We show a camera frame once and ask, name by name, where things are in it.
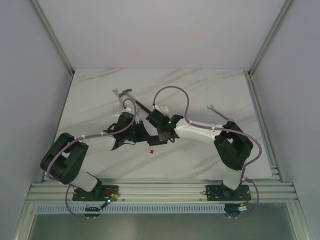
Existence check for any black fuse box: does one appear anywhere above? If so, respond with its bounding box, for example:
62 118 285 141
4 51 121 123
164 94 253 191
146 135 168 146

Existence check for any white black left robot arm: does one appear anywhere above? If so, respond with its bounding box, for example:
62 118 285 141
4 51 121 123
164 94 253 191
40 112 151 201

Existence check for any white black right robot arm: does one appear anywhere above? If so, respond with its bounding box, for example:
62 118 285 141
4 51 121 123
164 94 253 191
146 109 253 200

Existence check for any silver wrench left side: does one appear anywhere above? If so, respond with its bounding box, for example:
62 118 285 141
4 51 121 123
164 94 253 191
112 88 127 109

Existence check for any silver wrench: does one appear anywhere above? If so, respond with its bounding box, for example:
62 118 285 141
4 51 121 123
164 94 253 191
207 104 234 122
112 88 127 109

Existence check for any silver wrench right side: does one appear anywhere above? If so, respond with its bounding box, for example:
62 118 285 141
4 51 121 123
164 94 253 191
207 104 234 122

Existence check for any black handle claw hammer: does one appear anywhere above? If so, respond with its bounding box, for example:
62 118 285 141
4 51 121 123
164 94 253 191
119 88 152 114

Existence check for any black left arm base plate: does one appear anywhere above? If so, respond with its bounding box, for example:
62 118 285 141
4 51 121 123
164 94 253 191
72 185 119 202

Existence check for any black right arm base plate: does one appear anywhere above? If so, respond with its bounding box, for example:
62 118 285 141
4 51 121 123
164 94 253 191
202 184 252 202

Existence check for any white slotted cable duct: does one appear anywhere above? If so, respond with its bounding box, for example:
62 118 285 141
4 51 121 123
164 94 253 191
34 203 228 215

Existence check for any aluminium mounting rail frame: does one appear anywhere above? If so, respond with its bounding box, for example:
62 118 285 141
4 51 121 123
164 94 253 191
24 69 300 203

